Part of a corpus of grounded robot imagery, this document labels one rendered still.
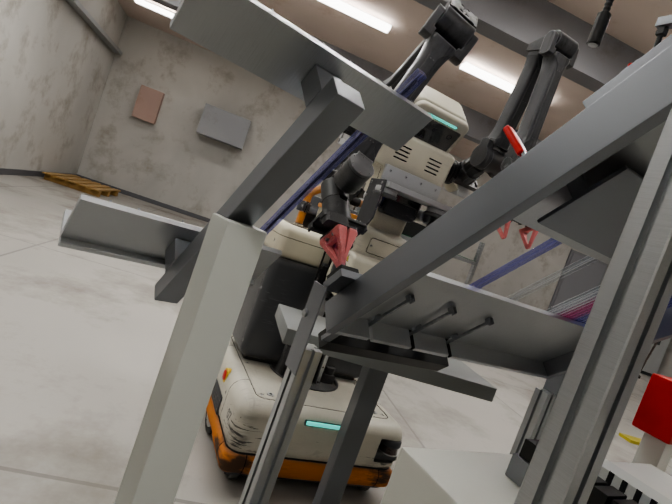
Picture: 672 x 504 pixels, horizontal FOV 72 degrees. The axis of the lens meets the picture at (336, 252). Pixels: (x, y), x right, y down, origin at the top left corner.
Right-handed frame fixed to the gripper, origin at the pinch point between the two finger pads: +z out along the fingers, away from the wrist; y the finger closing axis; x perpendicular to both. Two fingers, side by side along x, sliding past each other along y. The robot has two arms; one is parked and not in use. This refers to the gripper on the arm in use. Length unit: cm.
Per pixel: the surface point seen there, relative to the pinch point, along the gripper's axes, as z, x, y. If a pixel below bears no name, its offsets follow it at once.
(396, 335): 7.5, 7.1, 18.5
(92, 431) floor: 6, 110, -19
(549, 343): 5, -2, 59
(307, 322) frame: 9.0, 7.9, -2.6
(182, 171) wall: -611, 632, 115
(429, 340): 6.8, 7.0, 28.1
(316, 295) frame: 5.1, 4.4, -2.7
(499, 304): 5.7, -10.6, 30.3
